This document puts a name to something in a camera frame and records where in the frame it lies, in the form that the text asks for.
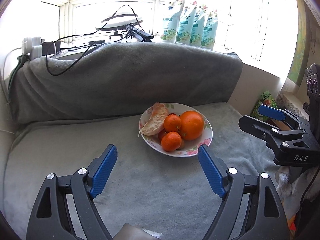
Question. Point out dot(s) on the grey sofa seat cover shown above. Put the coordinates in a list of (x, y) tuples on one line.
[(167, 195)]

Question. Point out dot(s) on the peeled pomelo segment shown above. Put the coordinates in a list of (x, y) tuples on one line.
[(156, 121)]

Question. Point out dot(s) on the large orange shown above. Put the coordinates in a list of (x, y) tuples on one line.
[(192, 125)]

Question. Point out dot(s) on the small mandarin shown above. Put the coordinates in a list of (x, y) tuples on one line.
[(172, 123), (171, 141)]

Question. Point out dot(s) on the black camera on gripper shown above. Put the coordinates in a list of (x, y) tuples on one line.
[(312, 83)]

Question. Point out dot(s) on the floral white plate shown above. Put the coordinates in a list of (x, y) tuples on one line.
[(189, 148)]

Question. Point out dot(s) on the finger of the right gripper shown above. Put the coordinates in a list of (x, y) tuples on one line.
[(290, 119), (263, 130)]

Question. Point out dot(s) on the brown longan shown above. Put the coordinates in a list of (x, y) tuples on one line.
[(182, 145)]

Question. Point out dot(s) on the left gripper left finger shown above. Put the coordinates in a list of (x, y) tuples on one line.
[(50, 217)]

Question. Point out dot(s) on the white gloved right hand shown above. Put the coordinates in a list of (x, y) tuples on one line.
[(293, 181)]

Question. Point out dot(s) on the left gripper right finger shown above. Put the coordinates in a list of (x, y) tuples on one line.
[(264, 218)]

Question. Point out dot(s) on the grey sofa back cushion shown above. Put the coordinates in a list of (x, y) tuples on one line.
[(120, 79)]

